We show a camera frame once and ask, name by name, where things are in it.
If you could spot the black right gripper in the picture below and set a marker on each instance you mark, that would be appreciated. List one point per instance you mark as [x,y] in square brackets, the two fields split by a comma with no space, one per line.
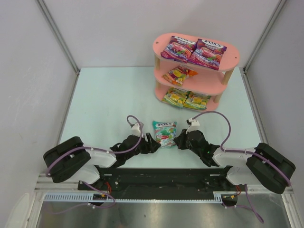
[184,140]

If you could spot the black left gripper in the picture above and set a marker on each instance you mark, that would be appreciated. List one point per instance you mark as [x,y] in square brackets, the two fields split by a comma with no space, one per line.
[147,144]

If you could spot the teal mint blossom candy bag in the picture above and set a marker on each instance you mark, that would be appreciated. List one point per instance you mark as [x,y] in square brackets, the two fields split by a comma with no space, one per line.
[164,133]

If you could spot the green spring tea candy bag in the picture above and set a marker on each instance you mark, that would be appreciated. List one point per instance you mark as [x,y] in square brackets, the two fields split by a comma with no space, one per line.
[196,101]

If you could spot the orange fruits candy bag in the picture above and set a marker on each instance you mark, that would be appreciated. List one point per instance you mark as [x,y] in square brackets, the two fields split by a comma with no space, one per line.
[179,74]

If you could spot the purple berries candy bag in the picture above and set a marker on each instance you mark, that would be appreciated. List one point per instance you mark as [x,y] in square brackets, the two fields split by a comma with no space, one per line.
[207,54]
[179,49]

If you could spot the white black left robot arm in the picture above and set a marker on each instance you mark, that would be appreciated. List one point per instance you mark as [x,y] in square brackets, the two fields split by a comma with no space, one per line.
[71,160]

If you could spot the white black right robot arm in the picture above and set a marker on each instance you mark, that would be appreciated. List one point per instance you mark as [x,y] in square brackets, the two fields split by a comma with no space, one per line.
[260,165]

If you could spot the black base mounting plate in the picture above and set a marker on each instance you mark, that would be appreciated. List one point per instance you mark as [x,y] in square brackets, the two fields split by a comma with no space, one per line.
[118,179]

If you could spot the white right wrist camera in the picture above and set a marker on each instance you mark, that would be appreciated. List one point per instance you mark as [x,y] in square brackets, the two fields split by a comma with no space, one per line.
[193,125]

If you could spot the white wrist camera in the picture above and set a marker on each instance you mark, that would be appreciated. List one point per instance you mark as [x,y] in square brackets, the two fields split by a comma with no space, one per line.
[193,125]
[137,129]

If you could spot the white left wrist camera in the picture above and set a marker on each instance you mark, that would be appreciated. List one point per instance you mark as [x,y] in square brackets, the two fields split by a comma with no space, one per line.
[137,129]

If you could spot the white slotted cable duct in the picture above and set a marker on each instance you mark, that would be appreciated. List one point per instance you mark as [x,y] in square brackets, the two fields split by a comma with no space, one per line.
[91,197]

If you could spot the aluminium front rail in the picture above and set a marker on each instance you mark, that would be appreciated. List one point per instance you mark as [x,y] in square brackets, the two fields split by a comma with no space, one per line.
[45,184]

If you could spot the aluminium corner frame post right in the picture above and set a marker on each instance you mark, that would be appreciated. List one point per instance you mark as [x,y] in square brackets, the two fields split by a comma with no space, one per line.
[273,18]

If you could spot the aluminium corner frame post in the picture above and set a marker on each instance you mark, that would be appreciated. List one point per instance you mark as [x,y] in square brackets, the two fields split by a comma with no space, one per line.
[57,34]
[273,18]

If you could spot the aluminium corner frame post left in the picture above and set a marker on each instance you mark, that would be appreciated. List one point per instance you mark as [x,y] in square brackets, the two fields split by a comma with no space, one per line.
[57,34]

